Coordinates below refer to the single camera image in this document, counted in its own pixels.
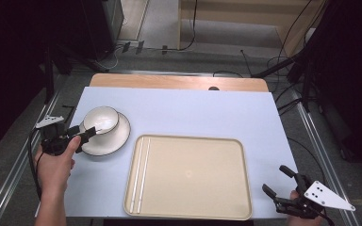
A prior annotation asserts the metal floor rail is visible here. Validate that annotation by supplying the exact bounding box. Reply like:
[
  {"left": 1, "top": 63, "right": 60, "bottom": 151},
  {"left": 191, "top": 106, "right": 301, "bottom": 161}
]
[
  {"left": 291, "top": 90, "right": 359, "bottom": 226},
  {"left": 0, "top": 90, "right": 60, "bottom": 226}
]

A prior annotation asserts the wooden counter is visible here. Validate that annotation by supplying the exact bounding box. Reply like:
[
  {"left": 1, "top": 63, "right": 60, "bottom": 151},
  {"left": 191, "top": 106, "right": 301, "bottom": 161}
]
[{"left": 177, "top": 0, "right": 328, "bottom": 58}]

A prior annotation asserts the beige plastic tray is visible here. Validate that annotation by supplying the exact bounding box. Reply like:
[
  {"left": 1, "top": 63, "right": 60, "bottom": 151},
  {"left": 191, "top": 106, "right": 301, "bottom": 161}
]
[{"left": 123, "top": 134, "right": 254, "bottom": 221}]

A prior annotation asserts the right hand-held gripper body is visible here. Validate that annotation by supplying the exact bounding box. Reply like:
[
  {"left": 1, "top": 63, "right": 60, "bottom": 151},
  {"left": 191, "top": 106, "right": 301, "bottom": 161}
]
[{"left": 274, "top": 173, "right": 356, "bottom": 220}]

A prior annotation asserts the black metal stand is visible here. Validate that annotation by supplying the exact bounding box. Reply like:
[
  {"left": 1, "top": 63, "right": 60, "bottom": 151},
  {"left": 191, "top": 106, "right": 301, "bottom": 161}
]
[
  {"left": 251, "top": 55, "right": 315, "bottom": 114},
  {"left": 41, "top": 43, "right": 105, "bottom": 105}
]

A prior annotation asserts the dark curtain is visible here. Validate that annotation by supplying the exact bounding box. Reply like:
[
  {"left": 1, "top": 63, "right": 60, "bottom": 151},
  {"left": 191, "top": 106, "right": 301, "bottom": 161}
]
[
  {"left": 307, "top": 0, "right": 362, "bottom": 173},
  {"left": 0, "top": 0, "right": 86, "bottom": 154}
]

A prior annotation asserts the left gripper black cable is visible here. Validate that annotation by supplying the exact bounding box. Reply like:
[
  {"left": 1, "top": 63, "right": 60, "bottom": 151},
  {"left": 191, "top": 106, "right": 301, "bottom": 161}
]
[{"left": 27, "top": 129, "right": 43, "bottom": 201}]

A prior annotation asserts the white plate with dark rim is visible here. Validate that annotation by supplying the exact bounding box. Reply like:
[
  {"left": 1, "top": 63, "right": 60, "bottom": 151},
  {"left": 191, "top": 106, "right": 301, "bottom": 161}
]
[{"left": 78, "top": 111, "right": 132, "bottom": 157}]

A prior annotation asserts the white bowl with dark rim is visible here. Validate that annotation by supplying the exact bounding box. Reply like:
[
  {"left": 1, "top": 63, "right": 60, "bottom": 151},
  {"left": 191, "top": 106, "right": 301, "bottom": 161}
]
[{"left": 83, "top": 105, "right": 121, "bottom": 136}]

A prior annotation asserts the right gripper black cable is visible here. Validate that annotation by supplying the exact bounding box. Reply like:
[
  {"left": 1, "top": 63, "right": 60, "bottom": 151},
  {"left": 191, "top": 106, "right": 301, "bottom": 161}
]
[{"left": 319, "top": 209, "right": 336, "bottom": 226}]

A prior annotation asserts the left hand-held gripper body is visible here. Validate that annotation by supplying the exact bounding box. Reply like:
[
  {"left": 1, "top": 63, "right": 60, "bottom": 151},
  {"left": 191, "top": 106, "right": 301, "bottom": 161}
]
[{"left": 36, "top": 115, "right": 82, "bottom": 155}]

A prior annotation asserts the black power cable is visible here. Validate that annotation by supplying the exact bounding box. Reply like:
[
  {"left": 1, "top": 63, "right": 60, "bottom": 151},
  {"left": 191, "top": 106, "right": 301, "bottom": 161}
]
[{"left": 178, "top": 0, "right": 199, "bottom": 52}]

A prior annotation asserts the thin black hanging cable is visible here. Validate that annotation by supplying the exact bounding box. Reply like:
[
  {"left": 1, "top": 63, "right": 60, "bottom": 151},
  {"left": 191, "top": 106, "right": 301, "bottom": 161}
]
[{"left": 265, "top": 0, "right": 315, "bottom": 69}]

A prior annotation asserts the person's left hand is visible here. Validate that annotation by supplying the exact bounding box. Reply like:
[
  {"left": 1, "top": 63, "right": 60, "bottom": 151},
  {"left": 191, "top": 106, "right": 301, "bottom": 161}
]
[{"left": 35, "top": 135, "right": 82, "bottom": 194}]

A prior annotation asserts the pale blue table mat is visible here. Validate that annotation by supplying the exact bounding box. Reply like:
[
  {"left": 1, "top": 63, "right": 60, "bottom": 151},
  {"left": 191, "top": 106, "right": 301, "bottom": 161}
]
[{"left": 35, "top": 86, "right": 299, "bottom": 220}]

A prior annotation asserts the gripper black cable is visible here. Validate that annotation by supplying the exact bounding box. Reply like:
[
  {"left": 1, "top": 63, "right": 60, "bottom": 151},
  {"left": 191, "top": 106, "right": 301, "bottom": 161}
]
[
  {"left": 319, "top": 209, "right": 336, "bottom": 226},
  {"left": 27, "top": 129, "right": 43, "bottom": 201}
]

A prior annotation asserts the black floor cable loop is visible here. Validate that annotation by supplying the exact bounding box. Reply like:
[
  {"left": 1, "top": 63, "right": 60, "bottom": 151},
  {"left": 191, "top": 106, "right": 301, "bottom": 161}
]
[{"left": 212, "top": 70, "right": 244, "bottom": 79}]

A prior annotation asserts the tall dark cabinet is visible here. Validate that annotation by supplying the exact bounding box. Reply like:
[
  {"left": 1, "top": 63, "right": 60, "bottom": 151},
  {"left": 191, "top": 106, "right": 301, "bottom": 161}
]
[{"left": 81, "top": 0, "right": 125, "bottom": 62}]

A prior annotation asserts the person's right hand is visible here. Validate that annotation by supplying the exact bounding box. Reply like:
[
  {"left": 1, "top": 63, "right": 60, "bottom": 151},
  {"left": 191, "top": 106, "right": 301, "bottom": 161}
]
[{"left": 287, "top": 189, "right": 324, "bottom": 226}]

